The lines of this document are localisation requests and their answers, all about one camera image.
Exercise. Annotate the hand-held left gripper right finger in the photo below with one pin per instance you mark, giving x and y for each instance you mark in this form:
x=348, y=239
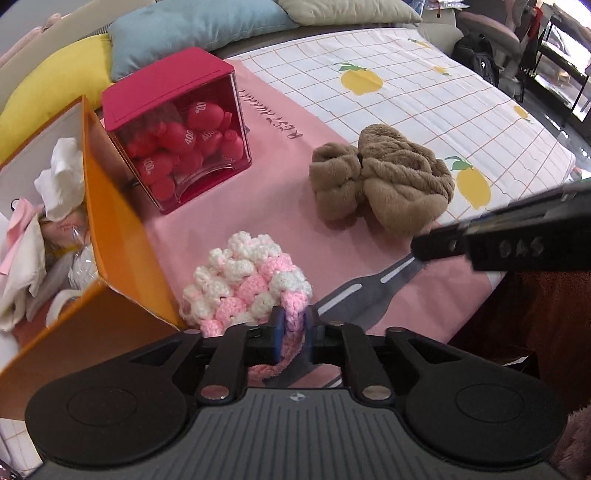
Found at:
x=310, y=338

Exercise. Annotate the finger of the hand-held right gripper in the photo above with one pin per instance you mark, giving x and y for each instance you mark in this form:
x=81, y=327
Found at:
x=438, y=242

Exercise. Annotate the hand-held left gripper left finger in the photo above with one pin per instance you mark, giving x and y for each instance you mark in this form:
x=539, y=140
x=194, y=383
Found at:
x=277, y=333

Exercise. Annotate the pink and white crochet pouch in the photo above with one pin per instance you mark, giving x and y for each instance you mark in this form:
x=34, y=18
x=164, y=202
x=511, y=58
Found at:
x=244, y=281

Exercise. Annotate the brown fuzzy cloth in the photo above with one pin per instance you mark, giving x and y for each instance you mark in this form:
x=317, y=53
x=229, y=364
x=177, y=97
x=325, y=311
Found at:
x=388, y=184

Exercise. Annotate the orange cardboard box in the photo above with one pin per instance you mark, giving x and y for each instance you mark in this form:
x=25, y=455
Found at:
x=120, y=249

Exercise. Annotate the white bath mitt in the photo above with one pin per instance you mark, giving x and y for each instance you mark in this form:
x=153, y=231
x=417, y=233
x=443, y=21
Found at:
x=21, y=281

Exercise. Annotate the reddish brown rug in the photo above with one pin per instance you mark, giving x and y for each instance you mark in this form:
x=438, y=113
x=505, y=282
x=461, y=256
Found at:
x=545, y=318

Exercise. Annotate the pink and checked bed sheet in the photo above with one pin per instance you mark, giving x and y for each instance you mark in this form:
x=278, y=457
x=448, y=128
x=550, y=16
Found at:
x=415, y=92

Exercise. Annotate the black backpack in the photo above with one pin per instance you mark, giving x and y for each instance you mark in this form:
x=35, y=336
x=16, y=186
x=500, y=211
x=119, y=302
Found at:
x=478, y=55

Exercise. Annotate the black metal rack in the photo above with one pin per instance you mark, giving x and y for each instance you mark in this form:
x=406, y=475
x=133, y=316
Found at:
x=558, y=46

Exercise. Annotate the pink padded chair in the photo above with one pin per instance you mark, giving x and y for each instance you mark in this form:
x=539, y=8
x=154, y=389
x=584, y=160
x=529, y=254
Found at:
x=494, y=23

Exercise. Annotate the pink fluffy cloth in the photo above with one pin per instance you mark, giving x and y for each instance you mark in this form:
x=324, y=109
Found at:
x=575, y=438

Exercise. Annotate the red transparent box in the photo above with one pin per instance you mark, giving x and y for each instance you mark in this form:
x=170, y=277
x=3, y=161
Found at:
x=175, y=120

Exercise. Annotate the beige pillow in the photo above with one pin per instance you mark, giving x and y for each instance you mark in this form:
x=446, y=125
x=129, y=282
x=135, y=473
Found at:
x=351, y=9

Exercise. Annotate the blue pillow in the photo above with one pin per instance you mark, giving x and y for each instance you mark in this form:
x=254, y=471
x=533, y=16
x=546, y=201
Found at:
x=180, y=27

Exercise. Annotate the yellow pillow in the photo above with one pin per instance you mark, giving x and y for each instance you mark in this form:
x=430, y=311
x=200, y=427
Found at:
x=46, y=87

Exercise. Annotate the beige upholstered headboard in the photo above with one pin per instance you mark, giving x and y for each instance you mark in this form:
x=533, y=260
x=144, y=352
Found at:
x=69, y=25

